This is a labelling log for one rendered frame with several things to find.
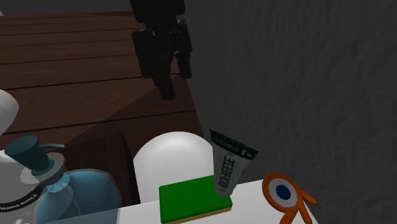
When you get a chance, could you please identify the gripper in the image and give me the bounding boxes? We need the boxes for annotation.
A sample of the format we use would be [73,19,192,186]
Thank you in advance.
[129,0,193,101]

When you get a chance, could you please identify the white toilet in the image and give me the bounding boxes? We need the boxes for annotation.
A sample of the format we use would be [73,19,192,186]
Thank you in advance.
[118,131,321,224]

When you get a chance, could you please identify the white and green tube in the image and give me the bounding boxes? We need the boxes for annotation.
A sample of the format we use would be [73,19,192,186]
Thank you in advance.
[209,129,260,198]

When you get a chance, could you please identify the green sponge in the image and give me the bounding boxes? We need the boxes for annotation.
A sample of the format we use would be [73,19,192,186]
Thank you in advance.
[158,174,233,224]

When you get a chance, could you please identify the blue soap dispenser bottle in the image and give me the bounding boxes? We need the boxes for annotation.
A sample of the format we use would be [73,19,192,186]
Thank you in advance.
[4,134,122,224]

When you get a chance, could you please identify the orange ring-shaped figure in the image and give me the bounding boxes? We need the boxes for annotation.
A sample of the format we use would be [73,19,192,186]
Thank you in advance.
[261,172,318,224]

